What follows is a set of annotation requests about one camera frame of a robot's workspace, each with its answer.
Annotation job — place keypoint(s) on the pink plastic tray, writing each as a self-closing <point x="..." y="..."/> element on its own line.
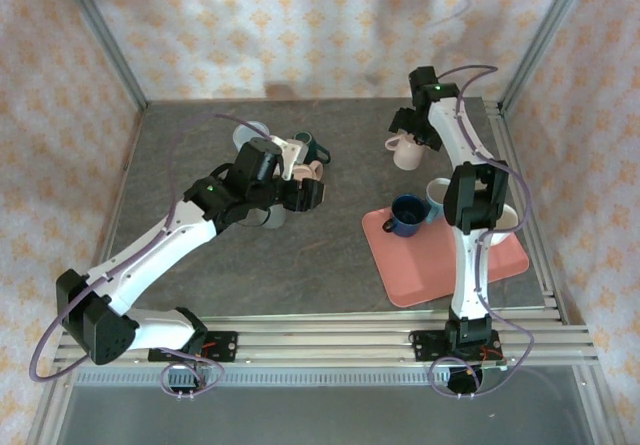
<point x="420" y="265"/>

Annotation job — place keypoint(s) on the light blue printed mug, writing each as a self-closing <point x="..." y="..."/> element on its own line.
<point x="436" y="195"/>

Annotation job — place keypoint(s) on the grey metal panel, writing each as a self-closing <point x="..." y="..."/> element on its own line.
<point x="325" y="415"/>

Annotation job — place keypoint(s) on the pink ceramic mug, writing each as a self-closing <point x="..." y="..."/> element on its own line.
<point x="310" y="169"/>

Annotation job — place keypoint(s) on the dark blue ceramic mug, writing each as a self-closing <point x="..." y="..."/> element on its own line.
<point x="407" y="212"/>

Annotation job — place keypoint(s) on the light blue ribbed mug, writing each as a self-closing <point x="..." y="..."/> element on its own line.
<point x="245" y="135"/>

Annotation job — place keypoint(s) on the dark green ceramic mug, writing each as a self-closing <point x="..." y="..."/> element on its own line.
<point x="311" y="146"/>

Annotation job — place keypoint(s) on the aluminium side rail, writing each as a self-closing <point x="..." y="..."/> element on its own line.
<point x="501" y="130"/>
<point x="125" y="190"/>

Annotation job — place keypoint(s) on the off-white ceramic mug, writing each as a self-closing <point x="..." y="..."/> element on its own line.
<point x="407" y="155"/>

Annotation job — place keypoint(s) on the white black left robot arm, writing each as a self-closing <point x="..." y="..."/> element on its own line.
<point x="150" y="250"/>

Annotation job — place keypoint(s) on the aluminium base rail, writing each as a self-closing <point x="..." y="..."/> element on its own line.
<point x="325" y="340"/>

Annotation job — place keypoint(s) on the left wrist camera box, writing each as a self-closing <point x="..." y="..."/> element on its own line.
<point x="290" y="155"/>

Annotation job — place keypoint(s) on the aluminium frame post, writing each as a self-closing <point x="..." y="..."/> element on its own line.
<point x="543" y="40"/>
<point x="107" y="40"/>

